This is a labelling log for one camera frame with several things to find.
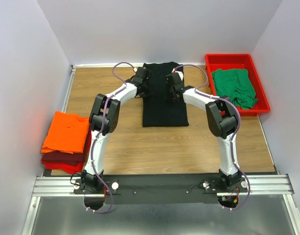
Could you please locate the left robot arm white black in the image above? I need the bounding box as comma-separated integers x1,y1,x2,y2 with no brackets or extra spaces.
81,67,151,193

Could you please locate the orange folded t shirt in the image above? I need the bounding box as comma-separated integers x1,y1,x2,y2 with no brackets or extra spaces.
41,111,89,154

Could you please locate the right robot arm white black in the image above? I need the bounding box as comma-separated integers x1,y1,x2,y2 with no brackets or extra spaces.
166,72,242,192

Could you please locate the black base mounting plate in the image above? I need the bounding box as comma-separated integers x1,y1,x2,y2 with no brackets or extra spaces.
74,173,247,205

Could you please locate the green t shirt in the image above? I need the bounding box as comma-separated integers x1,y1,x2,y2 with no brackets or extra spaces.
211,69,258,110

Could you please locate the aluminium frame rail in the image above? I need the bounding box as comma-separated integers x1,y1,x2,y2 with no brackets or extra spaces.
32,175,294,197

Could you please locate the black t shirt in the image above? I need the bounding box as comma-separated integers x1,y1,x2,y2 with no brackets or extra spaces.
142,62,189,127

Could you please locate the red plastic bin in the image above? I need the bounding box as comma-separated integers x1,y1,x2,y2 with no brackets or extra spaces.
205,53,271,116

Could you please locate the red folded t shirt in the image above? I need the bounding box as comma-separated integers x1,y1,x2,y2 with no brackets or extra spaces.
41,132,91,174

